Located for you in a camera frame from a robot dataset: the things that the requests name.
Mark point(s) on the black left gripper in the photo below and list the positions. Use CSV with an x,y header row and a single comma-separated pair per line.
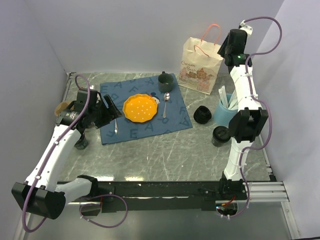
x,y
107,117

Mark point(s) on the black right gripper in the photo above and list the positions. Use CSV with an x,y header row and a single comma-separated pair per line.
x,y
221,51

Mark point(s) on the cream paper gift bag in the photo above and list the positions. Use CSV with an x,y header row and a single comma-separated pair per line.
x,y
200,63

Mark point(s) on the brown cardboard cup carrier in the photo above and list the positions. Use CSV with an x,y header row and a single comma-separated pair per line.
x,y
61,107

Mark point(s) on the dark translucent coffee cup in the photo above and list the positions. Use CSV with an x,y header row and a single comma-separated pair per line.
x,y
219,142

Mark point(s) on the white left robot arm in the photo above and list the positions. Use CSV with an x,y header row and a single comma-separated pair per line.
x,y
40,194

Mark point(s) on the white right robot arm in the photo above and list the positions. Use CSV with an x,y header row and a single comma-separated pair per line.
x,y
250,118

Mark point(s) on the silver fork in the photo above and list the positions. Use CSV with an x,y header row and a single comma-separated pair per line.
x,y
116,127

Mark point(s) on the orange dotted plate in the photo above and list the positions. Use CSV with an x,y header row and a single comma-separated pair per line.
x,y
140,108

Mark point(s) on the bear figure coaster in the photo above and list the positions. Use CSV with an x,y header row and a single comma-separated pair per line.
x,y
154,96

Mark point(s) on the white wrapped straw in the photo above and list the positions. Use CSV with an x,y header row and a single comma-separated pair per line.
x,y
233,101
223,97

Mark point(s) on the silver spoon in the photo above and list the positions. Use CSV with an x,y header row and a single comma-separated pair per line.
x,y
166,99

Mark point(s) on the blue letter placemat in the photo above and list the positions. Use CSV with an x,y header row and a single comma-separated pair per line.
x,y
177,117

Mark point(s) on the dark green mug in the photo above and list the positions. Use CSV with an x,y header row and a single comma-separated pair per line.
x,y
165,82

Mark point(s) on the light blue straw cup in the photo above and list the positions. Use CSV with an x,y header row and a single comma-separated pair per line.
x,y
222,115

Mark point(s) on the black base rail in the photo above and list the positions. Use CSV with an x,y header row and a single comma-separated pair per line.
x,y
165,195

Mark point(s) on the aluminium frame rail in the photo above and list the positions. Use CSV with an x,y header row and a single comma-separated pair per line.
x,y
267,192

